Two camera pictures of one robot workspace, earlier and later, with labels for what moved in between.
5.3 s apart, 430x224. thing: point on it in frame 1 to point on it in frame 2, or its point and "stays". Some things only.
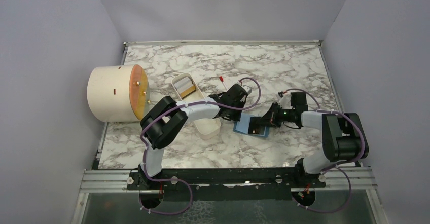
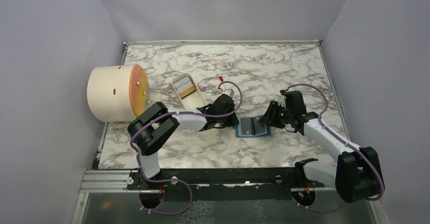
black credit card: (255, 123) to (246, 125)
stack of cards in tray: (185, 86) stays
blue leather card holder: (242, 126) stays
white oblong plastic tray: (186, 89) stays
